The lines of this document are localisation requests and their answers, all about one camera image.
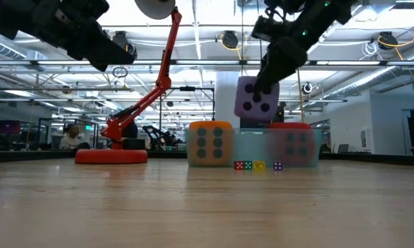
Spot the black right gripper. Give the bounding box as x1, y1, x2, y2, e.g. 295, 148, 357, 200
251, 15, 314, 96

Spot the large orange foam die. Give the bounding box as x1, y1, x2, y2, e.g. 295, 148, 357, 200
187, 120, 234, 168

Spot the large purple foam die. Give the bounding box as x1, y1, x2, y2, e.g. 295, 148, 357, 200
234, 76, 280, 122

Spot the black articulated equipment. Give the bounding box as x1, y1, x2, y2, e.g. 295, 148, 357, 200
142, 125, 182, 152

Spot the red desk lamp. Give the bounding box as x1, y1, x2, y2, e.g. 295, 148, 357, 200
74, 0, 183, 165

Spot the large red foam die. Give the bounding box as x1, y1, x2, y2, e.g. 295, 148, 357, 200
267, 122, 314, 168

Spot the dark computer monitor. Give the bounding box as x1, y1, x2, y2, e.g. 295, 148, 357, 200
0, 120, 21, 135

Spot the teal translucent plastic bin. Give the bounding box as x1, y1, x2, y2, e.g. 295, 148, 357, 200
185, 127, 323, 169

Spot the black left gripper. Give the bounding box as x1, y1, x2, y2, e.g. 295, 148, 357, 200
30, 0, 136, 72

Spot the black ceiling cable reel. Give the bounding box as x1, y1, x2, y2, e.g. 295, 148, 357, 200
378, 31, 399, 51
221, 30, 240, 50
112, 30, 138, 59

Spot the long yellow cable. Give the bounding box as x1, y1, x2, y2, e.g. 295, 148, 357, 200
296, 68, 307, 132

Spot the person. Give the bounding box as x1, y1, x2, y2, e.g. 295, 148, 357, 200
59, 123, 87, 150

